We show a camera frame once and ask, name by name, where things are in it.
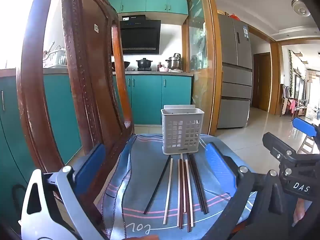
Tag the carved wooden chair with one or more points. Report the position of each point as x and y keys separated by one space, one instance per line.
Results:
x=85 y=80

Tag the small bottle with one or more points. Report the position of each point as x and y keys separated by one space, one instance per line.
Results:
x=159 y=66

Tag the blue striped cloth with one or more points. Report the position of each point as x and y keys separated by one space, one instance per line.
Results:
x=140 y=180

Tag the black range hood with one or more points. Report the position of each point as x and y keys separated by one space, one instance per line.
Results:
x=140 y=37

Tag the brown wooden door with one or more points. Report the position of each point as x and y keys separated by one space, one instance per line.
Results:
x=261 y=80

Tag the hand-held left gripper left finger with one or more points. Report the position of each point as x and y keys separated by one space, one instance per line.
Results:
x=92 y=165

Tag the green leaf garland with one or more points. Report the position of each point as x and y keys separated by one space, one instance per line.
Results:
x=290 y=72

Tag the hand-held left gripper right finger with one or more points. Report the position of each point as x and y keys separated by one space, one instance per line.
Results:
x=220 y=165

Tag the wooden stool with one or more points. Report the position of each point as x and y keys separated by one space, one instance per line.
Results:
x=307 y=145

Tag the dining chairs with clothes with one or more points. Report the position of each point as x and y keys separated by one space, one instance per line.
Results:
x=292 y=105

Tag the steel stock pot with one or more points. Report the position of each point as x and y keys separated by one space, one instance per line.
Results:
x=174 y=62

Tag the teal lower cabinets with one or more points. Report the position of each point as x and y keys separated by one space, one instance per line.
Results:
x=150 y=97

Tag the grey kitchen countertop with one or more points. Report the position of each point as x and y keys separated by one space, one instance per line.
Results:
x=155 y=72

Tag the person's right hand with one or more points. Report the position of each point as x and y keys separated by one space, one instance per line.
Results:
x=298 y=213

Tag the red item on refrigerator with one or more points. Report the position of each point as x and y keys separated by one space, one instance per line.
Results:
x=234 y=17

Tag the round ceiling lamp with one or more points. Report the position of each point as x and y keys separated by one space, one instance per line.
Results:
x=300 y=6

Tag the silver refrigerator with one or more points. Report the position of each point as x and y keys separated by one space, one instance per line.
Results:
x=235 y=80

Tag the wood framed glass door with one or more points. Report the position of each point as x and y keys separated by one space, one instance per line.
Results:
x=200 y=55

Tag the black cooking pot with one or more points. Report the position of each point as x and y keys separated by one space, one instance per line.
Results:
x=143 y=63

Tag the white dish rack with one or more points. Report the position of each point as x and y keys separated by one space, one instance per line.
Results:
x=53 y=57

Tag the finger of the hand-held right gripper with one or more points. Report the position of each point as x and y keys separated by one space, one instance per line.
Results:
x=275 y=143
x=303 y=126

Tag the white chopstick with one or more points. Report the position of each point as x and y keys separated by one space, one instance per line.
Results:
x=190 y=205
x=168 y=192
x=183 y=187

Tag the gas stove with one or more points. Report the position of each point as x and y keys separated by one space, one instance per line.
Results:
x=140 y=69

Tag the black wok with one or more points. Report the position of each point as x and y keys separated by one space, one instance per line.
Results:
x=126 y=65

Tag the white plastic utensil basket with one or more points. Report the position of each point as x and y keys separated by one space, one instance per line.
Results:
x=170 y=135

